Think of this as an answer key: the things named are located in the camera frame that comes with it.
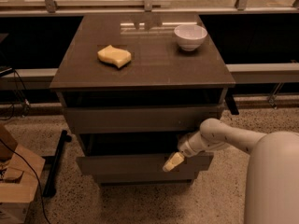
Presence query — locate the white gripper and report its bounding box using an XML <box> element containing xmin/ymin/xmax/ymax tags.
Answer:
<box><xmin>163</xmin><ymin>132</ymin><xmax>205</xmax><ymax>172</ymax></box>

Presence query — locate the grey drawer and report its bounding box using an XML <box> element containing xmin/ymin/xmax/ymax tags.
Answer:
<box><xmin>64</xmin><ymin>105</ymin><xmax>224</xmax><ymax>134</ymax></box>
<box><xmin>76</xmin><ymin>131</ymin><xmax>215</xmax><ymax>176</ymax></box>
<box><xmin>93</xmin><ymin>171</ymin><xmax>199</xmax><ymax>185</ymax></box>

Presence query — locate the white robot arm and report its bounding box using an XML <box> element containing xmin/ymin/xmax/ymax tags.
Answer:
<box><xmin>163</xmin><ymin>119</ymin><xmax>299</xmax><ymax>224</ymax></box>

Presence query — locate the grey drawer cabinet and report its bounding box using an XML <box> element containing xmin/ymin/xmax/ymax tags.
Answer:
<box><xmin>50</xmin><ymin>13</ymin><xmax>235</xmax><ymax>173</ymax></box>

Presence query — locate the yellow sponge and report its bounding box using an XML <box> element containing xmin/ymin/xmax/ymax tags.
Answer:
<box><xmin>97</xmin><ymin>45</ymin><xmax>132</xmax><ymax>68</ymax></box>

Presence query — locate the white bowl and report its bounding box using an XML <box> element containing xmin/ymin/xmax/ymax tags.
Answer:
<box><xmin>174</xmin><ymin>24</ymin><xmax>207</xmax><ymax>51</ymax></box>

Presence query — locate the black floor stand bar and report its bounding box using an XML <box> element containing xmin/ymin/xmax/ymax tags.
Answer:
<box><xmin>43</xmin><ymin>130</ymin><xmax>72</xmax><ymax>197</ymax></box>

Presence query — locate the cardboard box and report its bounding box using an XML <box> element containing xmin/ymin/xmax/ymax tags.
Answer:
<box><xmin>0</xmin><ymin>125</ymin><xmax>45</xmax><ymax>224</ymax></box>

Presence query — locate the black bracket beside cabinet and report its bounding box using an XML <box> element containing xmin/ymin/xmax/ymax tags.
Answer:
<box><xmin>225</xmin><ymin>89</ymin><xmax>239</xmax><ymax>115</ymax></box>

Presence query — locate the black cable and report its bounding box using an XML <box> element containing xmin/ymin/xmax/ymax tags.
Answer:
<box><xmin>0</xmin><ymin>138</ymin><xmax>52</xmax><ymax>224</ymax></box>

